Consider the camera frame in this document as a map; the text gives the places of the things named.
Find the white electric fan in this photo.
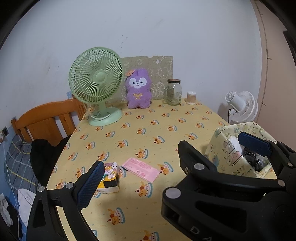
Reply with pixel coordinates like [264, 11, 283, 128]
[225, 91, 258, 123]

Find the beige patterned board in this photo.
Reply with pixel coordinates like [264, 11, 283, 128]
[119, 55, 174, 102]

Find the green desk fan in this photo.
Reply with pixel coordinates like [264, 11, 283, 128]
[69, 47, 124, 127]

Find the blue plaid bedding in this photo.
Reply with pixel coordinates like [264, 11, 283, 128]
[3, 134, 40, 195]

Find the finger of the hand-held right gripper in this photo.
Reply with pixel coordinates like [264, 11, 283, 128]
[238, 132, 296, 186]
[161, 140, 288, 241]

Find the glass jar with dark lid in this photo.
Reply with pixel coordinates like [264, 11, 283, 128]
[164, 79, 183, 106]

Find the orange wooden chair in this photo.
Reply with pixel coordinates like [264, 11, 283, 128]
[11, 98, 87, 146]

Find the white clothing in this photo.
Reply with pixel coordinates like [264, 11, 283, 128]
[17, 188, 36, 220]

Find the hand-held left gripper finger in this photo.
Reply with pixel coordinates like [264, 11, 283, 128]
[26, 160, 105, 241]

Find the white tissue pack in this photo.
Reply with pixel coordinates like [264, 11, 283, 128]
[228, 137, 241, 152]

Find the black cloth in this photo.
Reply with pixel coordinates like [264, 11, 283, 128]
[30, 139, 70, 193]

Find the yellow printed tablecloth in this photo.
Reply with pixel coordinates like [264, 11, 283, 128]
[46, 98, 278, 241]

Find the yellow patterned storage box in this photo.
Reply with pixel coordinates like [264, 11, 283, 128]
[205, 122, 278, 179]

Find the pink door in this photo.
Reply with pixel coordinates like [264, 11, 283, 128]
[252, 0, 296, 139]

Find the pink flat packet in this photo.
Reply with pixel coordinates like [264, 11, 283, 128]
[122, 158, 161, 182]

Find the cartoon print tissue pack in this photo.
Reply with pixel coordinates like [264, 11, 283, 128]
[97, 162, 120, 194]

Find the purple plush bunny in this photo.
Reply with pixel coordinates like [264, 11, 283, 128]
[125, 68, 153, 109]

